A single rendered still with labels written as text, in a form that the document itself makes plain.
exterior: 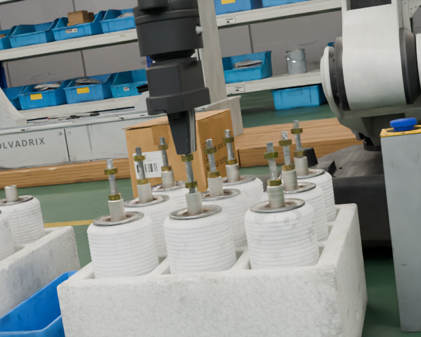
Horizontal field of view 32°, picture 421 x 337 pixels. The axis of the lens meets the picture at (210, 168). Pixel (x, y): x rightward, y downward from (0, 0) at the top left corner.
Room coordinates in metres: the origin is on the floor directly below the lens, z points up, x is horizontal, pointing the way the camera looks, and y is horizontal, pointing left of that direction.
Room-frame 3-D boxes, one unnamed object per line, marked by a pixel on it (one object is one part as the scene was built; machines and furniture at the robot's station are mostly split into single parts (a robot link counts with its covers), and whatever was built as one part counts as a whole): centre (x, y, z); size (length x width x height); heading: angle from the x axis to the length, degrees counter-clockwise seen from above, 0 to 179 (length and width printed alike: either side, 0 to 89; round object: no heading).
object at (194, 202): (1.03, 0.03, 0.26); 0.02 x 0.02 x 0.03
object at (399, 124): (1.14, -0.30, 0.32); 0.04 x 0.04 x 0.02
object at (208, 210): (1.03, 0.03, 0.25); 0.08 x 0.08 x 0.01
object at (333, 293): (1.15, 0.00, 0.09); 0.39 x 0.39 x 0.18; 74
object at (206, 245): (1.03, 0.03, 0.16); 0.10 x 0.10 x 0.18
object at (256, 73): (6.11, -0.39, 0.36); 0.50 x 0.38 x 0.21; 163
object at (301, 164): (1.23, -0.15, 0.26); 0.02 x 0.02 x 0.03
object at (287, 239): (1.00, -0.08, 0.16); 0.10 x 0.10 x 0.18
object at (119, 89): (6.44, 0.49, 0.36); 0.50 x 0.38 x 0.21; 161
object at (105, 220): (1.07, 0.14, 0.25); 0.08 x 0.08 x 0.01
